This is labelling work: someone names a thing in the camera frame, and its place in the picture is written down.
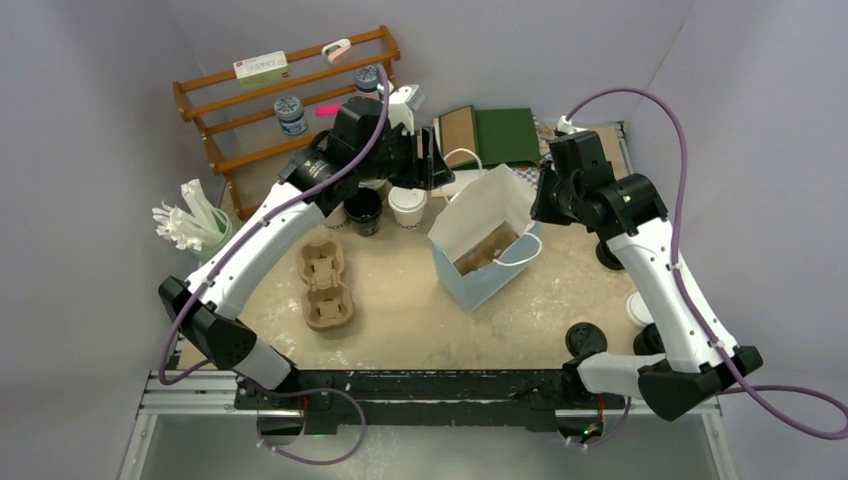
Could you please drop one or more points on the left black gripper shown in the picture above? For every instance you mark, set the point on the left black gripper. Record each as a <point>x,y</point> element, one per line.
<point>425,172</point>

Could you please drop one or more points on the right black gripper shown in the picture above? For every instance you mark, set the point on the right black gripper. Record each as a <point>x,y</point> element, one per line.
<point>542,210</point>

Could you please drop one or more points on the white cup lid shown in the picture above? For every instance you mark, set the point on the white cup lid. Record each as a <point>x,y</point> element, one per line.
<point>407,200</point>
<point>637,311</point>

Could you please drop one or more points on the light blue paper bag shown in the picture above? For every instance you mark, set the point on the light blue paper bag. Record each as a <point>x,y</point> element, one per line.
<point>497,198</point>

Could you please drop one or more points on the brown pulp cup carrier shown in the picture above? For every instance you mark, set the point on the brown pulp cup carrier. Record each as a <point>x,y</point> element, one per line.
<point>327,303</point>
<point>486,251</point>

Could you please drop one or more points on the single white paper cup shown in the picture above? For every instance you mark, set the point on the single white paper cup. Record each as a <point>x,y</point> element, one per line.
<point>408,217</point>

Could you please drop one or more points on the white cup stack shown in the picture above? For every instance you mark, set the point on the white cup stack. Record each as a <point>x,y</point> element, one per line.
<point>337,219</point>

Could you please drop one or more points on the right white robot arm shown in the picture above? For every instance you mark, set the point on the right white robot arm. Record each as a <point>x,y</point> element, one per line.
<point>700,358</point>

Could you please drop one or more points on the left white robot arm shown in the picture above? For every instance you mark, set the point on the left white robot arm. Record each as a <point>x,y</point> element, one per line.
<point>370,139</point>

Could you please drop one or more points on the checkered patterned paper bag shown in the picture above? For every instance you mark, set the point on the checkered patterned paper bag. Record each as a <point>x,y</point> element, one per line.
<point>529,175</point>

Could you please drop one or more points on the black cup lid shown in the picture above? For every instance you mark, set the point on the black cup lid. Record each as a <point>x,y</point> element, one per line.
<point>607,258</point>
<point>584,338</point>

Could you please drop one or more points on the green paper bag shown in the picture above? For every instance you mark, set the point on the green paper bag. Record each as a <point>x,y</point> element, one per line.
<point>506,136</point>

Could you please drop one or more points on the black paper cup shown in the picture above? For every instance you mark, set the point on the black paper cup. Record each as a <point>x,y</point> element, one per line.
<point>364,211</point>

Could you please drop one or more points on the right blue white jar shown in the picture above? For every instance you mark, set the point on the right blue white jar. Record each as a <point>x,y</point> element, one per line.
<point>366,80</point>

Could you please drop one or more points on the blue white jar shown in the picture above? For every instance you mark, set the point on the blue white jar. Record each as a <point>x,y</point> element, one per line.
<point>290,115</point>
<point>366,80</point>

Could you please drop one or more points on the pink marker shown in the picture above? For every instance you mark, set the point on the pink marker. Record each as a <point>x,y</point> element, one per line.
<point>328,110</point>

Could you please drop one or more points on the pink white stapler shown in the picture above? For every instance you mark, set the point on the pink white stapler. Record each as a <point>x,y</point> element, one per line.
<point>338,51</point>

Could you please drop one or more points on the left blue white jar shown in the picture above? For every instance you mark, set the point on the left blue white jar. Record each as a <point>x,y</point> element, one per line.
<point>290,115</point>

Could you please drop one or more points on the stacked black cup lids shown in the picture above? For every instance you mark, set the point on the stacked black cup lids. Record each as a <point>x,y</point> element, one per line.
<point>648,342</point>

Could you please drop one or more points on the wooden shelf rack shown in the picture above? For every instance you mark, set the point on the wooden shelf rack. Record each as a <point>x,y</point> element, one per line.
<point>331,83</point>

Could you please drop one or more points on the white green box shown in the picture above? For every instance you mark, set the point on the white green box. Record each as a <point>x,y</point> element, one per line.
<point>261,71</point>

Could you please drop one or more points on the white wrapped straws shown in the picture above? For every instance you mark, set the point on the white wrapped straws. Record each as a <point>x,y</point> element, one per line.
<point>193,229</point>

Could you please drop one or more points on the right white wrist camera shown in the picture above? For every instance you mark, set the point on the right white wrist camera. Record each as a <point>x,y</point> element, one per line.
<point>566,127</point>

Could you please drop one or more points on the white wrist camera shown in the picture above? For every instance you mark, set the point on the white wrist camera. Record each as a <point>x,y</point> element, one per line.
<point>566,127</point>
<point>404,102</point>

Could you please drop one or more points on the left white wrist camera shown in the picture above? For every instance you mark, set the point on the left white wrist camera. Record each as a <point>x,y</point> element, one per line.
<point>404,102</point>

